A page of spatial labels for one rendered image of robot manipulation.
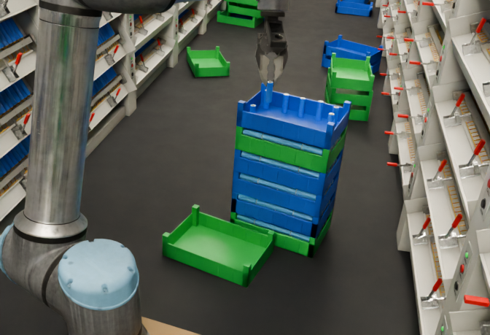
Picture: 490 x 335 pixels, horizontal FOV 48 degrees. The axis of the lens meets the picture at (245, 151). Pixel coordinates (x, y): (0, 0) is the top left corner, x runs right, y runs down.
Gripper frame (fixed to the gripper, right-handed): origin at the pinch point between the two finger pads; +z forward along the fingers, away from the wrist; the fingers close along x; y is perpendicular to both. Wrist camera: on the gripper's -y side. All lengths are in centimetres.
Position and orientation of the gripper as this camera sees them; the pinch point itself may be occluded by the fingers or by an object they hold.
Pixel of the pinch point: (270, 82)
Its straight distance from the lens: 163.3
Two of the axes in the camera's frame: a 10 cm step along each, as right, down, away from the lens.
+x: -9.9, -0.1, -1.1
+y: -1.1, -2.4, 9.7
